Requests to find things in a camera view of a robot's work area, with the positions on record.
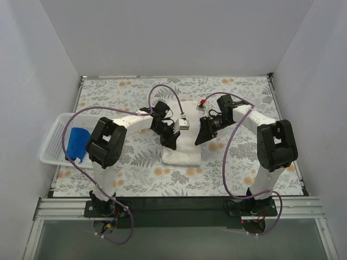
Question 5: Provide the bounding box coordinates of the aluminium frame rail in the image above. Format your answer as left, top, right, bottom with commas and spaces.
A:
24, 197, 338, 259

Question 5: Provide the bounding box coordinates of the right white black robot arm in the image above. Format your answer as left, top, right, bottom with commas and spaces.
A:
195, 92, 298, 214

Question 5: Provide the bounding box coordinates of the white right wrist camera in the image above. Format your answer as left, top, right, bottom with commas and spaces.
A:
196, 99, 208, 113

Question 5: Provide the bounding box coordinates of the white perforated plastic basket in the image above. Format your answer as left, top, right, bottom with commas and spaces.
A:
40, 113, 99, 167

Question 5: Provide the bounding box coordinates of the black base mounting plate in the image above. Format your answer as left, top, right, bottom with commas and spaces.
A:
83, 197, 278, 230

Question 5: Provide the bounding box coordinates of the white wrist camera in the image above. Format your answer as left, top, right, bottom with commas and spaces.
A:
173, 114, 190, 133
196, 99, 208, 113

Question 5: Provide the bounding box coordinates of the white towel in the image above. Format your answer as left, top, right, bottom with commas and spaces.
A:
161, 99, 201, 166

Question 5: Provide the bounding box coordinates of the floral patterned table mat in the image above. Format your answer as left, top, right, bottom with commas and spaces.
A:
53, 76, 309, 198

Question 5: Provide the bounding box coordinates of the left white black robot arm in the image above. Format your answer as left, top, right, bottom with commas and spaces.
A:
86, 101, 180, 216

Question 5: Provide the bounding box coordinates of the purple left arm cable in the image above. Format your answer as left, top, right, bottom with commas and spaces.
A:
61, 84, 188, 245

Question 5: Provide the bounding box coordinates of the blue microfiber towel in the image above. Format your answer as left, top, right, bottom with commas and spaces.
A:
67, 127, 91, 162

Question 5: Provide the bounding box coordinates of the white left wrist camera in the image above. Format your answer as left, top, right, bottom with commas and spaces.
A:
173, 114, 190, 133

